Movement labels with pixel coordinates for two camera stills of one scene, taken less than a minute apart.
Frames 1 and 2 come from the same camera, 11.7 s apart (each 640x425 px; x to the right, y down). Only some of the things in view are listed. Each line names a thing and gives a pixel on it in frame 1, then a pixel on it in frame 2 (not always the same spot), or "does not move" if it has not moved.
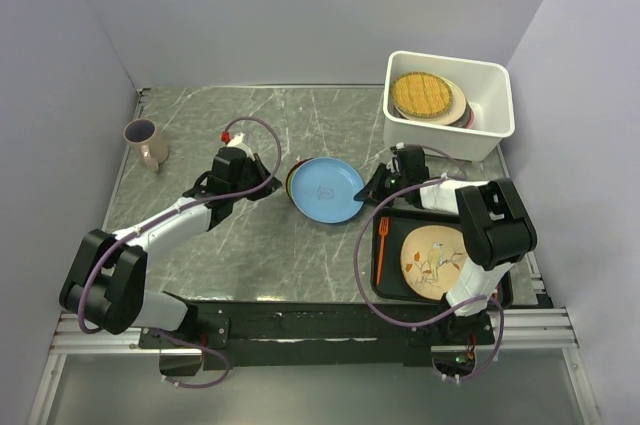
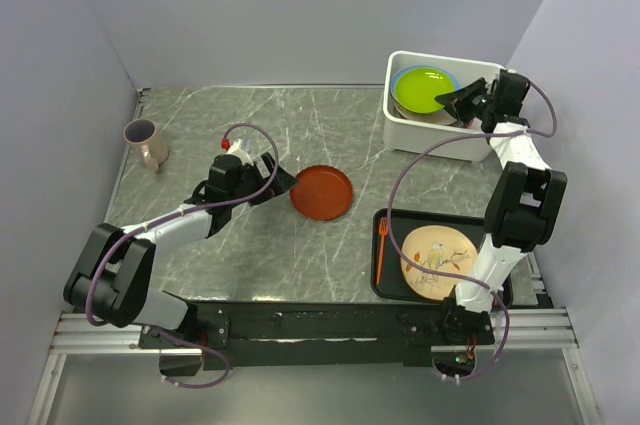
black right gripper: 373,190 → 457,99
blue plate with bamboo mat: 324,190 → 399,73
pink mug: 145,134 does not move
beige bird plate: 431,258 does not move
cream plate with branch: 451,114 does not move
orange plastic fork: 383,228 does not move
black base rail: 302,334 does not move
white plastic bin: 490,89 does not move
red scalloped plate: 290,175 → 322,192
